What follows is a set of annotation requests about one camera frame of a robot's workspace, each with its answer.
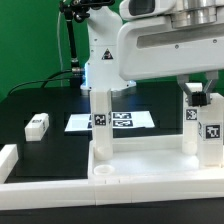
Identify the white front fence rail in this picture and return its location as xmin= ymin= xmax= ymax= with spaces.
xmin=0 ymin=178 xmax=224 ymax=211

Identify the black cable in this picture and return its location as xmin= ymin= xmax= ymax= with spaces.
xmin=7 ymin=69 xmax=73 ymax=97

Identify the fiducial marker sheet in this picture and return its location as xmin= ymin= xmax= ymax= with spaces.
xmin=65 ymin=111 xmax=155 ymax=132

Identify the white cable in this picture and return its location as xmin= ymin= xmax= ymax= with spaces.
xmin=56 ymin=12 xmax=64 ymax=88

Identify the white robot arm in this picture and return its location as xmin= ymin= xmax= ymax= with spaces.
xmin=85 ymin=0 xmax=224 ymax=106

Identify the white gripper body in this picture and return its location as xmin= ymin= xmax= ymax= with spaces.
xmin=117 ymin=0 xmax=224 ymax=80

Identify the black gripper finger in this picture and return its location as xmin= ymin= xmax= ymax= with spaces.
xmin=177 ymin=75 xmax=199 ymax=106
xmin=200 ymin=70 xmax=219 ymax=106

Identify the white desk top tray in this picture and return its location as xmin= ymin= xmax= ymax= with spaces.
xmin=88 ymin=134 xmax=224 ymax=181

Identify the white left fence piece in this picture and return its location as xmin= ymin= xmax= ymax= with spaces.
xmin=0 ymin=144 xmax=18 ymax=184

